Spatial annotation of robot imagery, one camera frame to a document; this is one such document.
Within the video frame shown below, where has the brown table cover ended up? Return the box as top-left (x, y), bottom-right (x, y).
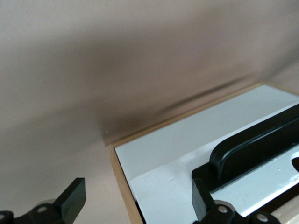
top-left (0, 0), bottom-right (299, 224)

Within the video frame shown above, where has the white-fronted wooden drawer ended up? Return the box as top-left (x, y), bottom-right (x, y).
top-left (114, 84), bottom-right (299, 224)

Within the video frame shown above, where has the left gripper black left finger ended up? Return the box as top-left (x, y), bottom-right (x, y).
top-left (0, 177), bottom-right (88, 224)

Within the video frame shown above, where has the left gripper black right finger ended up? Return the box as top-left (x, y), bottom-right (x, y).
top-left (191, 178), bottom-right (282, 224)

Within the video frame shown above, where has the light wooden drawer cabinet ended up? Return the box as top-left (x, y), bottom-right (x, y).
top-left (106, 81), bottom-right (299, 224)

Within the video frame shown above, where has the black metal drawer handle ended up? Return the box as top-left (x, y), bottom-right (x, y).
top-left (191, 102), bottom-right (299, 195)

